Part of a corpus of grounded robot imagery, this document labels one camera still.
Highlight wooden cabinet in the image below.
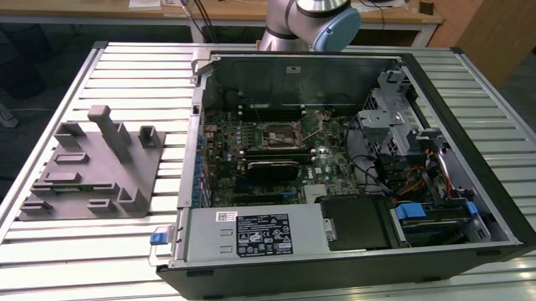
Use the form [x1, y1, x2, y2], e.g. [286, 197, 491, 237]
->
[429, 0, 536, 90]

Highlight grey plastic parts rack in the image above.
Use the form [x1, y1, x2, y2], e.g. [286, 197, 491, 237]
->
[18, 105, 167, 222]

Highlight orange data cable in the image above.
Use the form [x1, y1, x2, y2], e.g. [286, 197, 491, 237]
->
[441, 174, 456, 201]

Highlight black open PC case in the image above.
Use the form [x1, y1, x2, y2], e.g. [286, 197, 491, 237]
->
[154, 46, 536, 300]

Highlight hard disk in blue carrier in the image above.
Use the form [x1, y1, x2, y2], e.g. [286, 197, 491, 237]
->
[392, 200, 481, 249]

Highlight black plastic shroud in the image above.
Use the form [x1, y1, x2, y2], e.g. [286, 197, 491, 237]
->
[314, 193, 411, 252]

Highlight green motherboard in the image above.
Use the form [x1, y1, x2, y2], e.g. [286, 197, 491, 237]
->
[197, 105, 380, 210]

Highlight small black graphics card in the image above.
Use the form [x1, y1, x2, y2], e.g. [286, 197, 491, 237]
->
[243, 159, 302, 183]

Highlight silver power supply unit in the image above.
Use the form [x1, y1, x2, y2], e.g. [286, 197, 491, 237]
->
[170, 206, 338, 263]

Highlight grey case hinge bracket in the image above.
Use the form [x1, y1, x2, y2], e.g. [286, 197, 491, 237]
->
[190, 50, 215, 86]

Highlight silver chipset heatsink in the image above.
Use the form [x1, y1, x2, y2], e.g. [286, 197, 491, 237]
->
[302, 184, 330, 199]

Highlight RAM slot black latches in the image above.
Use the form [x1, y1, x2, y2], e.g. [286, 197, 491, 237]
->
[239, 114, 306, 121]
[245, 148, 313, 154]
[238, 107, 306, 113]
[246, 151, 313, 158]
[246, 158, 316, 165]

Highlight yellow orange wire bundle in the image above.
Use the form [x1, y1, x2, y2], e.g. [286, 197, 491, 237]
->
[396, 178, 425, 198]

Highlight wooden desk white legs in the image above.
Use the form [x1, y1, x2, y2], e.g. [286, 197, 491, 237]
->
[0, 0, 445, 48]

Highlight grey metal drive cage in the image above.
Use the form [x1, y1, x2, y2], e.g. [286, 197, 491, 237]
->
[356, 70, 448, 157]

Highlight CPU socket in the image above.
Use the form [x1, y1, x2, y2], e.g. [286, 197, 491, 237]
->
[259, 122, 305, 150]

